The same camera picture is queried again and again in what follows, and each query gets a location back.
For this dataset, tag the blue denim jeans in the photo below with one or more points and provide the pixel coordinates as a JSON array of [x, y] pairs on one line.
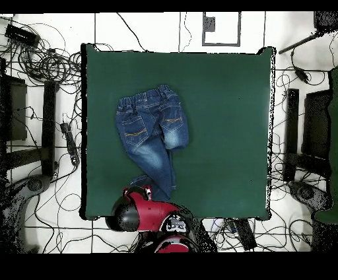
[[148, 137]]

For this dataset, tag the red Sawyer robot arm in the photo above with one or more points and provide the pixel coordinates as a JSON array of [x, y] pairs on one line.
[[153, 214]]

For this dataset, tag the dark flat panel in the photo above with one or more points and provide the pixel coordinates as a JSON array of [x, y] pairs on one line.
[[17, 113], [317, 124]]

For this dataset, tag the dark green table cloth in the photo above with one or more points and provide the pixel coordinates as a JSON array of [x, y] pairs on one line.
[[224, 132]]

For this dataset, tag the long black power strip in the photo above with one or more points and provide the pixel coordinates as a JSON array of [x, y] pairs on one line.
[[245, 233]]

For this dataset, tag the grey stand base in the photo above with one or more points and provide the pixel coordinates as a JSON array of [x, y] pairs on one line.
[[307, 194], [34, 185]]

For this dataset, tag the black stand bar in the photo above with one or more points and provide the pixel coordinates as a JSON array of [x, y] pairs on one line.
[[48, 126], [291, 132]]

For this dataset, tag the grey floor socket plate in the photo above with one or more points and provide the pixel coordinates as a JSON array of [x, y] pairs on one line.
[[209, 24]]

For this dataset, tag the small black power adapter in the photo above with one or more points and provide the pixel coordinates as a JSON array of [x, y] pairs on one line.
[[301, 74]]

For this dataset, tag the black adapter box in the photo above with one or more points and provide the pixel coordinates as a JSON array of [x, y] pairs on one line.
[[22, 35]]

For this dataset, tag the black stand with rod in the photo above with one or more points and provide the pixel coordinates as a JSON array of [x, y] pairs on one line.
[[298, 42]]

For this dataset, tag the grey floor hatch frame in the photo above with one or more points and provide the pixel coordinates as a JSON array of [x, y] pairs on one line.
[[221, 44]]

